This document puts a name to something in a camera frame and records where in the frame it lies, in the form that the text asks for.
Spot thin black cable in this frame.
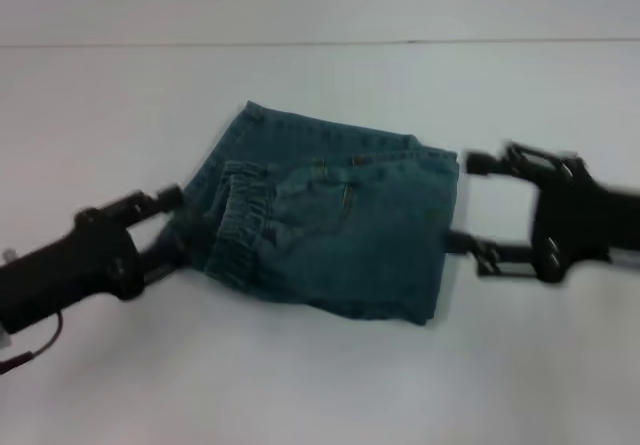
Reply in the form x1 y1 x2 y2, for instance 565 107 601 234
0 311 65 377

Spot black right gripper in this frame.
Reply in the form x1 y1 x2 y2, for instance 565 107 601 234
443 141 640 285

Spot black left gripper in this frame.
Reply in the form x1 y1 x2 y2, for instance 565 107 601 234
0 183 195 337

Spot blue denim shorts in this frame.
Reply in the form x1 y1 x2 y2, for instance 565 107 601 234
169 98 461 327

